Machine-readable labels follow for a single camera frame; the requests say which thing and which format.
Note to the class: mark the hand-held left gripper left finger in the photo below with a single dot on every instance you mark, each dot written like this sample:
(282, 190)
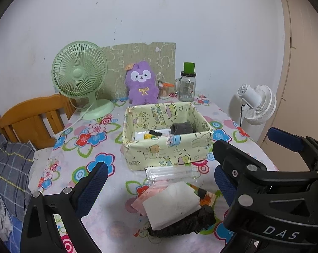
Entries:
(92, 189)

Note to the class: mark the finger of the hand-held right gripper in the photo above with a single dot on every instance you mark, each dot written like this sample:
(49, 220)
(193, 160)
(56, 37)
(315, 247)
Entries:
(240, 160)
(285, 139)

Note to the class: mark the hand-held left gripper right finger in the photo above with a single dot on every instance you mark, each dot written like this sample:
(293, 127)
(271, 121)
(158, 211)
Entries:
(224, 187)

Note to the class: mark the orange and black packet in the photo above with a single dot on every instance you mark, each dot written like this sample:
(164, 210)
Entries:
(207, 197)

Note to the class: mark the pink packet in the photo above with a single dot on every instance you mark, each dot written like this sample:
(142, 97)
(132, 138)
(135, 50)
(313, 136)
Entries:
(145, 199)

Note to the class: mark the black plastic bag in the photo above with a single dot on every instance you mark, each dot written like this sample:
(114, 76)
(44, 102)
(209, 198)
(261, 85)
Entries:
(185, 225)

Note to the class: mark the white cloth pad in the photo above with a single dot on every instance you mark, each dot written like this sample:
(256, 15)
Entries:
(172, 203)

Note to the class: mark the clear plastic bag pack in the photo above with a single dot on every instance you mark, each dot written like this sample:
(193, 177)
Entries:
(169, 172)

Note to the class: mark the yellow cartoon fabric storage box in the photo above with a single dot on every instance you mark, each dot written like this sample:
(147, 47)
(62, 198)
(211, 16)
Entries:
(159, 152)

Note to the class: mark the floral tablecloth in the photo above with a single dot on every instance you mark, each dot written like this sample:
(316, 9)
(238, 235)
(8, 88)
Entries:
(82, 168)

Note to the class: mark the white floor fan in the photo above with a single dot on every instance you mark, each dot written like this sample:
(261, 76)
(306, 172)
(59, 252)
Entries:
(259, 102)

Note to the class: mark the grey rolled cloth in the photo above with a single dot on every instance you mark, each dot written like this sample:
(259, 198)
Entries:
(181, 127)

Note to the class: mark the small yellow packet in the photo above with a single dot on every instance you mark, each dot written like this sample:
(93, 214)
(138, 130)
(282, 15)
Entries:
(147, 136)

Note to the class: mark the clear white packet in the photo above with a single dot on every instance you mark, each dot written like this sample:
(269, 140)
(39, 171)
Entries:
(164, 133)

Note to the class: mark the beige door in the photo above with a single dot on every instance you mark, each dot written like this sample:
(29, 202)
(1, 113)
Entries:
(301, 58)

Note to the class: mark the small black packet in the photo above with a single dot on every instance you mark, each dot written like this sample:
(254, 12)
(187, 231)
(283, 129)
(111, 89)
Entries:
(155, 132)

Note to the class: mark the grey plaid pillow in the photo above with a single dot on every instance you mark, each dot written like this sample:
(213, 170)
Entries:
(9, 168)

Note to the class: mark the blue bed sheet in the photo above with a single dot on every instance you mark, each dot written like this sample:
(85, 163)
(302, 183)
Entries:
(15, 233)

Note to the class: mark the glass jar with green lid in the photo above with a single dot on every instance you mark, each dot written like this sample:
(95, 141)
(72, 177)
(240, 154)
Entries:
(186, 87)

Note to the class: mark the purple plush toy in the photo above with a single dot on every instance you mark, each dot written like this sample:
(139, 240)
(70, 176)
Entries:
(142, 87)

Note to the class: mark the green desk fan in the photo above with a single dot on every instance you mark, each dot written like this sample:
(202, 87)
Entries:
(78, 71)

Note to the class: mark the olive cartoon printed board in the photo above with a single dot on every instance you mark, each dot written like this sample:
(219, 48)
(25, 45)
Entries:
(148, 55)

